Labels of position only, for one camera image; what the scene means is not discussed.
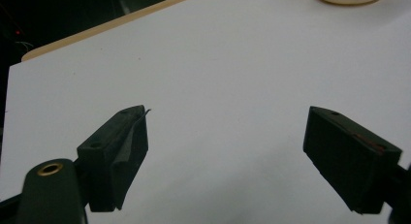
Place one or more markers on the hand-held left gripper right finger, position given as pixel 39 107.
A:
pixel 349 162

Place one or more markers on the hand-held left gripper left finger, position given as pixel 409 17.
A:
pixel 110 159

